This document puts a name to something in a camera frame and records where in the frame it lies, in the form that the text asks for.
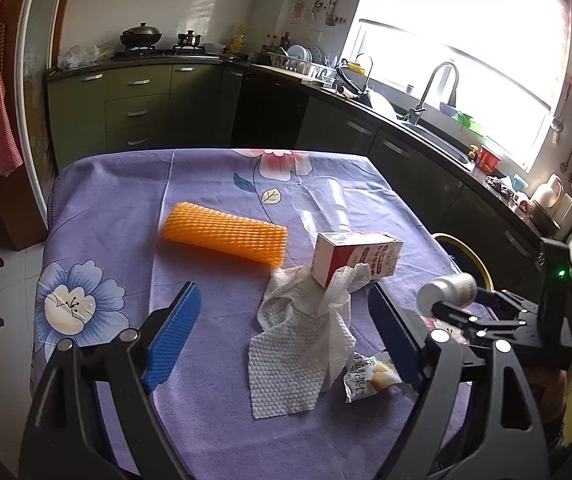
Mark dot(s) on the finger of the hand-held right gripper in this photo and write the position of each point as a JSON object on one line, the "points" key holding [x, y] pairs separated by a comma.
{"points": [[458, 316], [503, 297]]}

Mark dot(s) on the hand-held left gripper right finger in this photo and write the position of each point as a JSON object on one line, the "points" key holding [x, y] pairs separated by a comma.
{"points": [[396, 340]]}

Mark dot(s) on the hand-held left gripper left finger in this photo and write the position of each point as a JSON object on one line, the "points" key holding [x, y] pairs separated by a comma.
{"points": [[175, 335]]}

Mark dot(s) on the white pill bottle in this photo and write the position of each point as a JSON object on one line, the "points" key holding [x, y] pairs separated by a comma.
{"points": [[446, 290]]}

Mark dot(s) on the white snack wrapper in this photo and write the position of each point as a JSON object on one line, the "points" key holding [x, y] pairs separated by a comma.
{"points": [[366, 380]]}

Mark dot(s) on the yellow rimmed trash bin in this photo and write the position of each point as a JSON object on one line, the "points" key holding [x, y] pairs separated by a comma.
{"points": [[461, 257]]}

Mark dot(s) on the red and white milk carton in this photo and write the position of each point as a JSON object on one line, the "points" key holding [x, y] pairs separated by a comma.
{"points": [[361, 255]]}

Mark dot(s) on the white paper towel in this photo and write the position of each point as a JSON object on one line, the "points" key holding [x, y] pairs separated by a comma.
{"points": [[296, 355]]}

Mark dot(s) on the orange foam net sleeve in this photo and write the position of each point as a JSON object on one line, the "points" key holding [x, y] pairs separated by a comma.
{"points": [[225, 232]]}

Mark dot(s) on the clear plastic cup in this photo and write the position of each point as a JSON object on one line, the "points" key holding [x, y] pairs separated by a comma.
{"points": [[331, 205]]}

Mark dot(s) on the person's right hand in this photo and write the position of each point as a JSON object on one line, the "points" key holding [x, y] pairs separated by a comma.
{"points": [[546, 390]]}

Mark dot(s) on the dark mixing bowl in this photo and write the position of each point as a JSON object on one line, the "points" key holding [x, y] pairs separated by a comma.
{"points": [[543, 217]]}

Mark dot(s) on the white jug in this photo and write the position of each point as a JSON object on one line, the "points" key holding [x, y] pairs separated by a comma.
{"points": [[546, 192]]}

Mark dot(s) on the dark rag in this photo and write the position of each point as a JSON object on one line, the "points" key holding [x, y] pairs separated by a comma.
{"points": [[501, 185]]}

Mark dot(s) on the red instant noodle cup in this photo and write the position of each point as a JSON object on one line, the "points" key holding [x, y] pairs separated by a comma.
{"points": [[488, 160]]}

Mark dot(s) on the purple floral tablecloth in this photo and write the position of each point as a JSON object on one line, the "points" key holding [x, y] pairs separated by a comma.
{"points": [[165, 185]]}

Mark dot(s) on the steel kitchen sink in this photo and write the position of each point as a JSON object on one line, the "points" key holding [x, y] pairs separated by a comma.
{"points": [[441, 145]]}

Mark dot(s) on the green plastic container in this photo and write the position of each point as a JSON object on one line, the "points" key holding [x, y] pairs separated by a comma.
{"points": [[471, 122]]}

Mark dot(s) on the purple bowl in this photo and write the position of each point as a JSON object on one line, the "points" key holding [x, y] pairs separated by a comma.
{"points": [[449, 110]]}

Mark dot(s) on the tall chrome faucet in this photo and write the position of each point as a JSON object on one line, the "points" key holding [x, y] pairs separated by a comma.
{"points": [[426, 95]]}

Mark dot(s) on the green base cabinets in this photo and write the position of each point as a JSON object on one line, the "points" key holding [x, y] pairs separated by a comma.
{"points": [[135, 105]]}

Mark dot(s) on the black frying pan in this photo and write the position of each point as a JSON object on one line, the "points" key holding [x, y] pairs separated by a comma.
{"points": [[353, 87]]}

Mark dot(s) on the small chrome faucet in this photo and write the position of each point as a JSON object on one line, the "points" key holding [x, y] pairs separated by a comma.
{"points": [[370, 70]]}

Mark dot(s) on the kitchen window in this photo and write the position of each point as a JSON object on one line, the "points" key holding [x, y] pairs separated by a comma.
{"points": [[466, 35]]}

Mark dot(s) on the black gas stove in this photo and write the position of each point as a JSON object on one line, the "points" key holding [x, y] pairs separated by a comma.
{"points": [[165, 53]]}

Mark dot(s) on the glass sliding door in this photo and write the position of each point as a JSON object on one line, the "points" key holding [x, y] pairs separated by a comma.
{"points": [[35, 85]]}

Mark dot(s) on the white dish rack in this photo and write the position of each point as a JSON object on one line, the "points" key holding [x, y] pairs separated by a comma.
{"points": [[301, 65]]}

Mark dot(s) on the crumpled clear plastic bag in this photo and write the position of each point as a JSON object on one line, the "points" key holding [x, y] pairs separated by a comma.
{"points": [[83, 55]]}

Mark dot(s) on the black lidded wok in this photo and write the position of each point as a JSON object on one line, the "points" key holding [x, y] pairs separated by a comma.
{"points": [[140, 37]]}

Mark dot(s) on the yellow oil bottle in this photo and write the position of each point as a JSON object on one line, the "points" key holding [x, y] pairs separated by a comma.
{"points": [[239, 40]]}

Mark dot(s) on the dark condiment bottles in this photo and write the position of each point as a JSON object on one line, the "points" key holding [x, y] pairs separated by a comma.
{"points": [[278, 42]]}

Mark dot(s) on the hanging kitchen utensils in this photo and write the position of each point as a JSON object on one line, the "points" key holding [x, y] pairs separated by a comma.
{"points": [[331, 10]]}

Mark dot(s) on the pink wall hanging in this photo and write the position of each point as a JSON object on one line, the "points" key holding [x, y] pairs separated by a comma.
{"points": [[300, 5]]}

